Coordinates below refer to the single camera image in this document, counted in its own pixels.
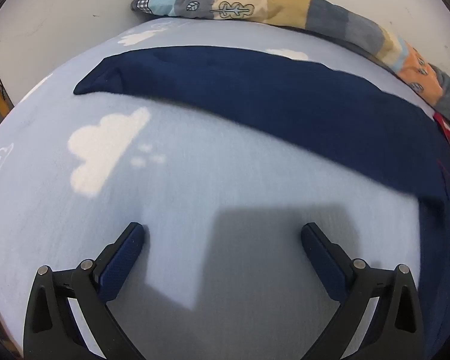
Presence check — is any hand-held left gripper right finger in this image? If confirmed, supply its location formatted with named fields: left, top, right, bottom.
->
left=301, top=222, right=425, bottom=360

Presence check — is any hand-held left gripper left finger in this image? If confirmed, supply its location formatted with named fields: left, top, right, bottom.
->
left=23, top=222, right=147, bottom=360

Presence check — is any navy blue garment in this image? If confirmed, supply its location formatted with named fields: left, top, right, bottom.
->
left=73, top=45, right=450, bottom=360

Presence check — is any blue cloud print bed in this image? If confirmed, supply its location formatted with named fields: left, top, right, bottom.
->
left=0, top=19, right=450, bottom=360

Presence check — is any rolled patchwork quilt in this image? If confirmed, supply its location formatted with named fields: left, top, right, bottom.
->
left=130, top=0, right=450, bottom=124

